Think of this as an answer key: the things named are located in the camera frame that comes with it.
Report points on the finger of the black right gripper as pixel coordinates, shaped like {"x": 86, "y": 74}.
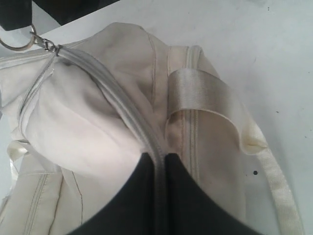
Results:
{"x": 65, "y": 11}
{"x": 15, "y": 14}

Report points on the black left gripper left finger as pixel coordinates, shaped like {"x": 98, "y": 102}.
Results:
{"x": 132, "y": 209}

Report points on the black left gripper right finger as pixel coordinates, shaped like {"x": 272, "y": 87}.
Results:
{"x": 191, "y": 211}

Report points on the cream fabric duffel bag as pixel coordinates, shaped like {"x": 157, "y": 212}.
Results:
{"x": 82, "y": 114}

